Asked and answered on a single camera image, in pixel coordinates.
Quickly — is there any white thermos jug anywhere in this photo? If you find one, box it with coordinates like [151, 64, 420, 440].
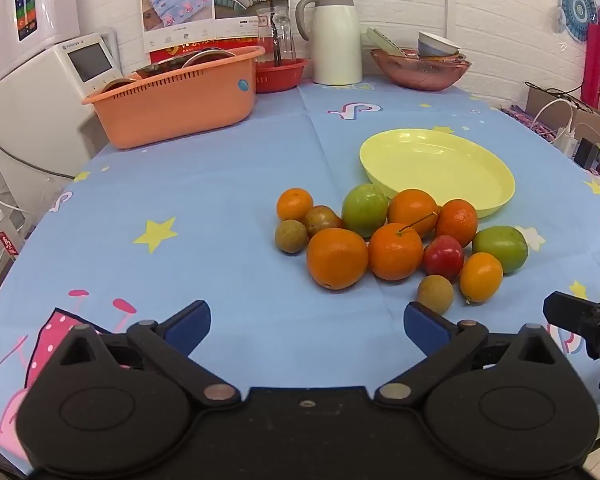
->
[295, 0, 364, 86]

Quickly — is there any wall calendar poster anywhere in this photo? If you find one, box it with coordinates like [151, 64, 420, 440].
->
[139, 0, 292, 63]

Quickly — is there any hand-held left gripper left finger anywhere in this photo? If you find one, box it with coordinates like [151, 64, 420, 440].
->
[55, 300, 242, 408]

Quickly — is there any white wall water purifier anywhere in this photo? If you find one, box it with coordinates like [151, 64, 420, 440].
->
[0, 0, 81, 83]

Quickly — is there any pink glass bowl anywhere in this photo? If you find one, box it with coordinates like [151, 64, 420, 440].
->
[370, 48, 472, 92]

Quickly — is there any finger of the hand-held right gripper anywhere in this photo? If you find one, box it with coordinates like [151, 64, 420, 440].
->
[542, 291, 600, 395]

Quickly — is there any black electronic device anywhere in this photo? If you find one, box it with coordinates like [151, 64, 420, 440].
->
[574, 137, 600, 186]

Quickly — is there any cardboard box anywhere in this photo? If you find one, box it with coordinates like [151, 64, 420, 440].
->
[525, 82, 600, 146]

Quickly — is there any pink gift bag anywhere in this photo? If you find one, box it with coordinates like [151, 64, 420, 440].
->
[580, 6, 600, 111]

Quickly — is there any red plastic basket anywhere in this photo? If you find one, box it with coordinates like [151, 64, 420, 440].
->
[254, 58, 311, 94]

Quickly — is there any orange plastic basket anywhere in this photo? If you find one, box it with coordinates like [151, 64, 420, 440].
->
[81, 46, 266, 150]

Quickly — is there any reddish orange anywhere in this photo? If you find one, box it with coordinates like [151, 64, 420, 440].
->
[434, 199, 479, 248]

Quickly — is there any brown longan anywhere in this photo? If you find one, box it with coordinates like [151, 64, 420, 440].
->
[416, 274, 455, 314]
[274, 219, 309, 254]

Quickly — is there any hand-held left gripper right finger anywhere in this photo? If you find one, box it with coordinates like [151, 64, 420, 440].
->
[375, 301, 571, 407]

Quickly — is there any small red apple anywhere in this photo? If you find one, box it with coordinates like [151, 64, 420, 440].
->
[422, 234, 465, 281]

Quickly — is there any yellow plastic plate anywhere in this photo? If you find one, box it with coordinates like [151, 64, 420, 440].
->
[359, 129, 517, 219]

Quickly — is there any steel plate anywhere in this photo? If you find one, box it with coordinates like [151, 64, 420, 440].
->
[182, 47, 237, 68]
[132, 57, 191, 81]

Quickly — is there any orange with stem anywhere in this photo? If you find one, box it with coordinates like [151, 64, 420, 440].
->
[368, 211, 438, 281]

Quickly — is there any steel bowl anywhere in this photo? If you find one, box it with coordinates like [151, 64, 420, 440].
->
[102, 77, 138, 93]

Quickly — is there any stack of ceramic bowls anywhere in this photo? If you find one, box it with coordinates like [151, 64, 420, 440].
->
[417, 31, 466, 63]

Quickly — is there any green apple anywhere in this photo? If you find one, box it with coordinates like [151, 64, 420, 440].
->
[341, 183, 390, 239]

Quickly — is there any yellow orange kumquat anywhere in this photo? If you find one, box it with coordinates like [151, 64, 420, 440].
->
[459, 252, 504, 305]

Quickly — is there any round green citrus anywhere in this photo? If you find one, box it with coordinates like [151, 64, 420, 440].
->
[472, 225, 529, 274]

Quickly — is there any clear drinking glass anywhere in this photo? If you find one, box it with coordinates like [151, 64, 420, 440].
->
[256, 7, 280, 66]
[272, 6, 298, 63]

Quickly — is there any white oval dish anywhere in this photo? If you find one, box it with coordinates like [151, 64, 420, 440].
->
[366, 27, 406, 57]

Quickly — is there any white countertop machine with screen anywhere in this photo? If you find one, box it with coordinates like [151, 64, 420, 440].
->
[0, 32, 121, 181]

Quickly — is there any blue printed tablecloth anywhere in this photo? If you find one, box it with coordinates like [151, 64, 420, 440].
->
[0, 80, 600, 461]

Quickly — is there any purple patterned mat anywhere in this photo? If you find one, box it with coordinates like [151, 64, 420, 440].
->
[497, 104, 561, 146]

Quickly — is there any white charger with cable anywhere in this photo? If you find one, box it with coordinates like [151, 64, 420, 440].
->
[530, 99, 588, 153]

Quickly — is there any small orange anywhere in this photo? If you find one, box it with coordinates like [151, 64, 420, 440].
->
[276, 188, 314, 222]

